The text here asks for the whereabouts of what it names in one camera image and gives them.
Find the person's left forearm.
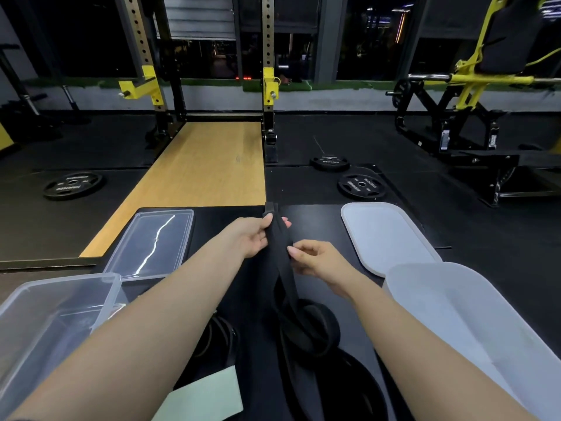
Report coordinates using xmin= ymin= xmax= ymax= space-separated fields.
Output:
xmin=8 ymin=239 xmax=248 ymax=421

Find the light green resistance band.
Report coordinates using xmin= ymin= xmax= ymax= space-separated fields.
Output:
xmin=151 ymin=365 xmax=244 ymax=421

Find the yellow black exercise machine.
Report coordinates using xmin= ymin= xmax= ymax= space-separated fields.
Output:
xmin=385 ymin=0 xmax=561 ymax=210

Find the yellow black squat rack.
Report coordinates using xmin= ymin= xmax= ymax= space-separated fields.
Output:
xmin=112 ymin=0 xmax=282 ymax=165

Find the black upright bar holder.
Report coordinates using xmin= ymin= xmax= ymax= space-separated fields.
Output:
xmin=61 ymin=85 xmax=92 ymax=126

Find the black plyo platform red side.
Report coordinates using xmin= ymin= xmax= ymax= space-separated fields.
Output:
xmin=89 ymin=203 xmax=452 ymax=421

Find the person's right hand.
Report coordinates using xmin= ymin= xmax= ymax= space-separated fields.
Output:
xmin=287 ymin=240 xmax=361 ymax=299

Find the black weight plate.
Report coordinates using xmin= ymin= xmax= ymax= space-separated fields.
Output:
xmin=42 ymin=171 xmax=106 ymax=201
xmin=336 ymin=172 xmax=388 ymax=202
xmin=310 ymin=155 xmax=351 ymax=173

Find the person's right forearm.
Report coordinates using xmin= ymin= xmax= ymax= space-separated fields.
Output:
xmin=345 ymin=278 xmax=539 ymax=421

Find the clear plastic container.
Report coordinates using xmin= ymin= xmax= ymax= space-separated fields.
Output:
xmin=0 ymin=272 xmax=129 ymax=420

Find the grey window blind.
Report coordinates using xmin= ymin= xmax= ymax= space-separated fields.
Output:
xmin=161 ymin=0 xmax=237 ymax=41

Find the white plastic bin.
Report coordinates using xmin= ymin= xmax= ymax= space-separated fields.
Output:
xmin=382 ymin=263 xmax=561 ymax=421

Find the white plastic lid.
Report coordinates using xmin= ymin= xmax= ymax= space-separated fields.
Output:
xmin=341 ymin=202 xmax=444 ymax=278

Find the wooden lifting platform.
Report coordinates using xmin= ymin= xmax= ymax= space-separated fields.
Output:
xmin=79 ymin=121 xmax=267 ymax=258

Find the clear plastic lid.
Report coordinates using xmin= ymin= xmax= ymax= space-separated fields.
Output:
xmin=103 ymin=209 xmax=195 ymax=282

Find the person's left hand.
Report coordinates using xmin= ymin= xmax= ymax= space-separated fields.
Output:
xmin=223 ymin=214 xmax=293 ymax=260

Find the thin black resistance band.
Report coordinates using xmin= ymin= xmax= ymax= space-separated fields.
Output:
xmin=173 ymin=314 xmax=242 ymax=392

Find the wide black resistance band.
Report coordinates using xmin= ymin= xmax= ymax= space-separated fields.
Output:
xmin=262 ymin=201 xmax=342 ymax=360

